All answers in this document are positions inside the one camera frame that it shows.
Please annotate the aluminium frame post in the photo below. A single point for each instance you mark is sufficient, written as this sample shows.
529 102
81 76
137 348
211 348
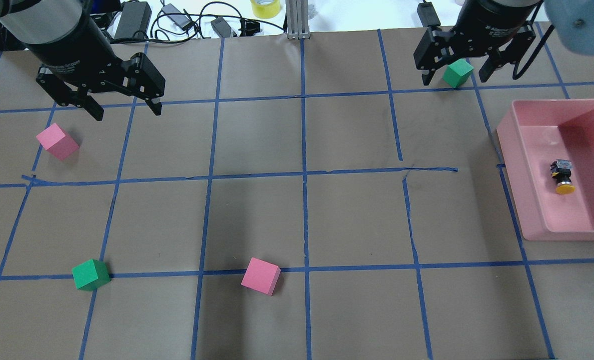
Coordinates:
296 20

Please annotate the yellow tape roll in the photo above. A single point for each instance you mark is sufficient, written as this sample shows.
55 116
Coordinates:
265 9

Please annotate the pink cube far side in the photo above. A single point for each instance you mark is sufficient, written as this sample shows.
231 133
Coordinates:
261 276

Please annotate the green cube near arm base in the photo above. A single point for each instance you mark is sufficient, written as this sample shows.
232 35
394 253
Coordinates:
90 275

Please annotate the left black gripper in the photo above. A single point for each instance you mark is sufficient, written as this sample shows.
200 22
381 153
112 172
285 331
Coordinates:
69 46

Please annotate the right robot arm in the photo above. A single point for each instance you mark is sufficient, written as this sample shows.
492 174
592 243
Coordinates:
572 19

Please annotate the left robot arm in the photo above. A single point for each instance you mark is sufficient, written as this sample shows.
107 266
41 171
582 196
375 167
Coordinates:
77 59

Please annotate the pink cube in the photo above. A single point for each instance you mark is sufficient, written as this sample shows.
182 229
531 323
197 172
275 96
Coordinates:
261 276
57 142

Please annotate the yellow push button switch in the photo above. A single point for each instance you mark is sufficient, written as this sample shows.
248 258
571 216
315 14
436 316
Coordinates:
561 173

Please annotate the green cube near bin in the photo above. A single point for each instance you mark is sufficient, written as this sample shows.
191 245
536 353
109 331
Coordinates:
457 73

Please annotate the pink cube near centre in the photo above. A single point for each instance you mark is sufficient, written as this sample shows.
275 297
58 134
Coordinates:
57 142

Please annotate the black power adapter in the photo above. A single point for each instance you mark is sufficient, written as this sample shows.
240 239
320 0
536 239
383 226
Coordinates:
133 21

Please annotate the pink plastic bin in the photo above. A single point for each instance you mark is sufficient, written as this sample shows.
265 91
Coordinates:
548 150

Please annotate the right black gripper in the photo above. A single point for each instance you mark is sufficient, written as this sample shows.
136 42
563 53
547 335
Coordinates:
491 22

